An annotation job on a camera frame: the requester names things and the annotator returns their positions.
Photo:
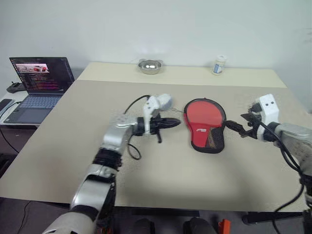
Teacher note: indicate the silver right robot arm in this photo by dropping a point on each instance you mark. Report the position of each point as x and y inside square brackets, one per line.
[292, 131]

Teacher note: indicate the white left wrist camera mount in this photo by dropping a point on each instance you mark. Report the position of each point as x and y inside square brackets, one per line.
[150, 107]

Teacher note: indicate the black controller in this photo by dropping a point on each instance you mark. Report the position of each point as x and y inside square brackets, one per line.
[14, 87]

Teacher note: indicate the red black paddle case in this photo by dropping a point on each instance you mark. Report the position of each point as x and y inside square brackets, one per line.
[198, 136]

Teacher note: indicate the dark rounded shape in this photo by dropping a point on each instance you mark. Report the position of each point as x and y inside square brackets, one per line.
[198, 226]

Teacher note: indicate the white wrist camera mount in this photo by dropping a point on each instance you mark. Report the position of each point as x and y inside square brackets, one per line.
[268, 109]
[150, 107]

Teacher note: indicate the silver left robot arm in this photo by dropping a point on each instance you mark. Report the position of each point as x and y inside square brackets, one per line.
[112, 136]

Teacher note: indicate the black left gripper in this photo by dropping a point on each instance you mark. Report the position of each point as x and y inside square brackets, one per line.
[156, 125]

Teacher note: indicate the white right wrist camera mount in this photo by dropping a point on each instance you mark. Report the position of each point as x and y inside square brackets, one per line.
[268, 109]

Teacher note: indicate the small orange object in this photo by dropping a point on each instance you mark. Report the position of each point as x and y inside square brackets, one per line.
[224, 226]

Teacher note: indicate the white plastic bottle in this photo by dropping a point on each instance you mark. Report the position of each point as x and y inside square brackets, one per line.
[218, 65]

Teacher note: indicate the small metal bowl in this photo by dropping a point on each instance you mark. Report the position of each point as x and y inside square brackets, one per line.
[150, 67]

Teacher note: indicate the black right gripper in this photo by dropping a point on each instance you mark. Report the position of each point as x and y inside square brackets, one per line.
[256, 122]

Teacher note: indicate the open grey laptop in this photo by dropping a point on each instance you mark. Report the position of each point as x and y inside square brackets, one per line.
[36, 107]

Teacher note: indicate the black table frame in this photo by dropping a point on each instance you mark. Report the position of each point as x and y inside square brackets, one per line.
[273, 217]

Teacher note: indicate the red table tennis paddle case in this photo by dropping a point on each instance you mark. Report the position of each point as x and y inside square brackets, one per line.
[202, 112]

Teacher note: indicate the black smartphone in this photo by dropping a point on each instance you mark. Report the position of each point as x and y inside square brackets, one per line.
[5, 104]

